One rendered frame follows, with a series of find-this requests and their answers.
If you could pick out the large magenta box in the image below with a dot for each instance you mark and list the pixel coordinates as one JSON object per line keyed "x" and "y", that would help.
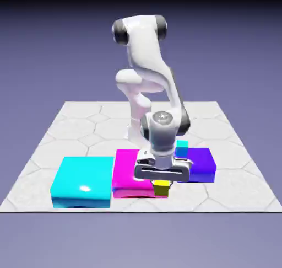
{"x": 124, "y": 171}

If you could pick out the large cyan box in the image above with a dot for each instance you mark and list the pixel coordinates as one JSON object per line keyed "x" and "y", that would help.
{"x": 82, "y": 180}

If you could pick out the small cyan cube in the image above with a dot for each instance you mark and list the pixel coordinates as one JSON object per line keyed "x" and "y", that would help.
{"x": 182, "y": 147}

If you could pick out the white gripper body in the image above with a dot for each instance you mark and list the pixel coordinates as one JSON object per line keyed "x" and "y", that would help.
{"x": 141, "y": 173}

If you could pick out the small yellow cube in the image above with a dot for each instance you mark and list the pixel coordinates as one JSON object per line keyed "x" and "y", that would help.
{"x": 160, "y": 189}

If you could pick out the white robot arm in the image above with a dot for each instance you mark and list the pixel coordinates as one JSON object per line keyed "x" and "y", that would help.
{"x": 145, "y": 51}

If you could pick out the large blue box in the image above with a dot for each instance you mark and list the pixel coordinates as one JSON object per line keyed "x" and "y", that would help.
{"x": 201, "y": 164}

